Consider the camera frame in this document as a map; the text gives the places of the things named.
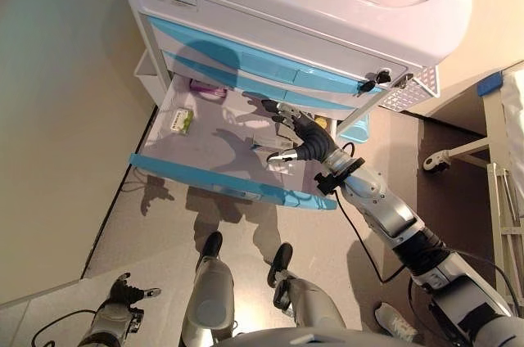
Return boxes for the metal cart side latch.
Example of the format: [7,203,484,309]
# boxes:
[393,73,415,90]

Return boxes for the white hospital bed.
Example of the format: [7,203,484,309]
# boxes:
[417,62,524,324]

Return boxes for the blue fronted cart drawer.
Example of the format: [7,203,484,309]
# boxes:
[159,49,358,113]
[128,72,341,211]
[140,12,388,97]

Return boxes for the light blue waste bin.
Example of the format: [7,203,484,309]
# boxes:
[339,110,372,145]

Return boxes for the white perforated side basket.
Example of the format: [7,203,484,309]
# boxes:
[377,64,441,113]

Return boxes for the white cart side tray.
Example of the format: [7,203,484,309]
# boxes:
[132,49,159,92]

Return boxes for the white medical cart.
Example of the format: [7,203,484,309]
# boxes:
[105,0,474,128]

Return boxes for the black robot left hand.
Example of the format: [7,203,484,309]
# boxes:
[106,273,161,310]

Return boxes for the white folding bed rail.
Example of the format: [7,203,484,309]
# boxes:
[486,162,524,316]

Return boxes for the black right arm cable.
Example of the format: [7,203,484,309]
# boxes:
[332,139,513,316]

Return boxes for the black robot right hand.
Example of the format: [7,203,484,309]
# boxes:
[261,99,341,166]

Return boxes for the black keys in lock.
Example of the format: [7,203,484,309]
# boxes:
[359,69,394,97]

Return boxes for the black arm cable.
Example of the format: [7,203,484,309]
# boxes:
[332,139,513,316]
[31,308,100,347]

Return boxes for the white grey medicine box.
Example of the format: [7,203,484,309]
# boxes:
[248,134,296,151]

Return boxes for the bed caster wheel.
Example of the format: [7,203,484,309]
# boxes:
[422,150,452,173]

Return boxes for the small green white medicine box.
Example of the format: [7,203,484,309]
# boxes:
[170,106,195,136]

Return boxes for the white sneaker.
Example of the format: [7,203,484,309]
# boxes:
[373,301,419,342]

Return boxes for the blue bed tag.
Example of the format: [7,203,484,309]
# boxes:
[476,70,504,97]

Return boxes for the pink medicine box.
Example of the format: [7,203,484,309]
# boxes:
[188,78,228,100]

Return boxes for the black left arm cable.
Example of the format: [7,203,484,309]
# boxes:
[31,308,100,347]

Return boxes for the grey robot torso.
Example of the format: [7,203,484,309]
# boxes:
[231,323,422,347]

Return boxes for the silver robot left leg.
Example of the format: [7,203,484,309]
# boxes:
[181,231,237,347]

